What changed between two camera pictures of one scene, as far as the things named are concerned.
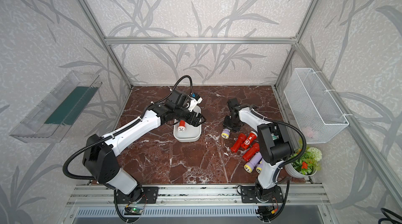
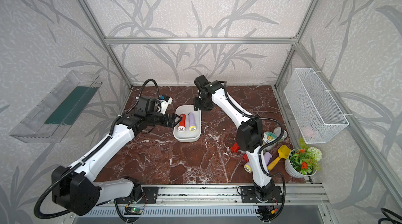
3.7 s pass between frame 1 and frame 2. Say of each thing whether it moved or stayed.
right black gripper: moved
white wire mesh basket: stayed
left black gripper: moved
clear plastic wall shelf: stayed
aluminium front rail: stayed
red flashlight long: stayed
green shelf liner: stayed
